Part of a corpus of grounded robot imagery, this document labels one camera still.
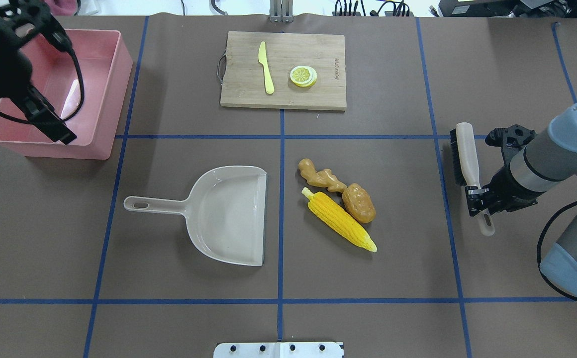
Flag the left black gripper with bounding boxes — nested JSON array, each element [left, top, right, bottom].
[[17, 85, 77, 145]]

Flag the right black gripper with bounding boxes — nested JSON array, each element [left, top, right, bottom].
[[465, 125, 539, 214]]

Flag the beige hand brush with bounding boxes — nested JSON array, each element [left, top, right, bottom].
[[450, 122, 495, 236]]

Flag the toy potato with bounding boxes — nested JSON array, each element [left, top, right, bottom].
[[342, 183, 377, 224]]

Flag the toy ginger root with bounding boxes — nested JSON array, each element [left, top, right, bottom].
[[298, 158, 348, 193]]

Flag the toy corn cob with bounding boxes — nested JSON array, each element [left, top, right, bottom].
[[301, 187, 378, 253]]

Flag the beige dustpan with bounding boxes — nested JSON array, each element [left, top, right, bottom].
[[123, 165, 268, 267]]

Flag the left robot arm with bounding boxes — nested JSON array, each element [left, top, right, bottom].
[[0, 0, 85, 145]]

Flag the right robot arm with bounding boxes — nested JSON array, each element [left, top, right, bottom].
[[450, 103, 577, 302]]

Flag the pink plastic bin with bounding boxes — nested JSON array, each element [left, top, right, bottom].
[[0, 29, 133, 160]]

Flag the bamboo cutting board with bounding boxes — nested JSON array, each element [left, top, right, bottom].
[[220, 30, 347, 111]]

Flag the lemon slices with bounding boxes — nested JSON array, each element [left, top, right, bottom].
[[289, 65, 318, 88]]

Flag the yellow plastic knife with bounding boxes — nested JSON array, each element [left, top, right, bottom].
[[257, 41, 275, 95]]

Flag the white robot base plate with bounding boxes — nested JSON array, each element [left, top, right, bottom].
[[213, 342, 345, 358]]

